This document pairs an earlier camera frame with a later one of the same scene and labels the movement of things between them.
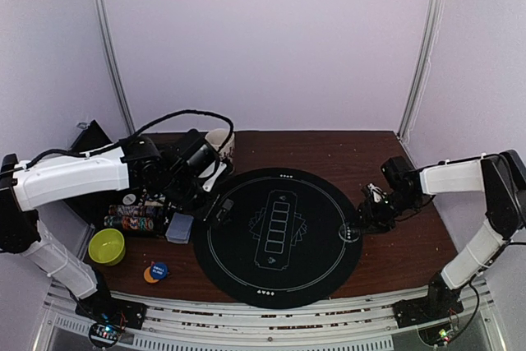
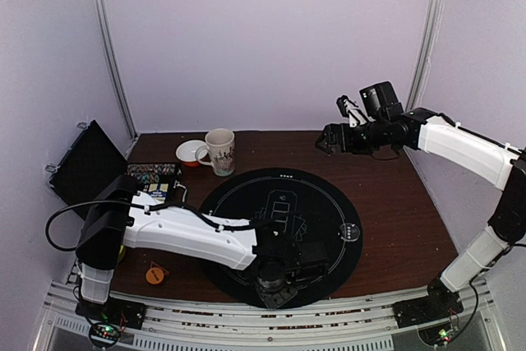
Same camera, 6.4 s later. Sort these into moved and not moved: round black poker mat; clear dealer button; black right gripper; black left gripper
Moved: black right gripper; black left gripper
Not moved: round black poker mat; clear dealer button
